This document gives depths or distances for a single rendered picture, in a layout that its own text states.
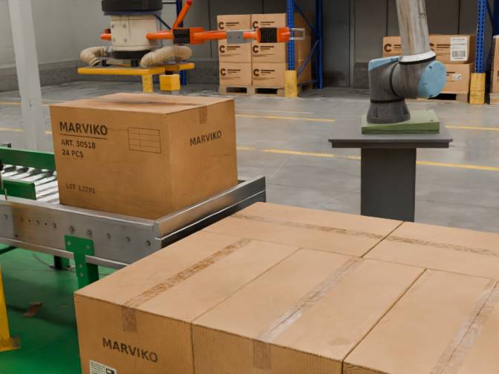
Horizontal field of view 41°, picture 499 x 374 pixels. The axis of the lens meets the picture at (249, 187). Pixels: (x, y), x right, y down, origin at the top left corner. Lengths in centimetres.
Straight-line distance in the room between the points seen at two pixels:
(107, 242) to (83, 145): 41
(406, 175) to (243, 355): 156
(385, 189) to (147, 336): 152
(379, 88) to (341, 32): 832
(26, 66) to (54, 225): 304
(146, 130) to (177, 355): 93
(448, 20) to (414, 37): 796
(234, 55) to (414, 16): 804
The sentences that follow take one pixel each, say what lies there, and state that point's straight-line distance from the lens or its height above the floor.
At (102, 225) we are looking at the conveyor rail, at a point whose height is 56.
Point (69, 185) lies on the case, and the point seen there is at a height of 64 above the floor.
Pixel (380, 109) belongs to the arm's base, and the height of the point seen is 85.
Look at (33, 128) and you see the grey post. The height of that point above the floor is 44.
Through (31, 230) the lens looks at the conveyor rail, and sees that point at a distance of 273.
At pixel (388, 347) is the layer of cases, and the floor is 54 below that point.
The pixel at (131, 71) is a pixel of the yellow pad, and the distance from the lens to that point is 250.
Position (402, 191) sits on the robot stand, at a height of 49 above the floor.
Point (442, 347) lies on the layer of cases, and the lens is 158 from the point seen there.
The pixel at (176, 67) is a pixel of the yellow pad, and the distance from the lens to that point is 261.
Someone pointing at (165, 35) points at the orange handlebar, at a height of 120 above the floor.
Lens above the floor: 127
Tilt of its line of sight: 15 degrees down
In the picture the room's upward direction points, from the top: 2 degrees counter-clockwise
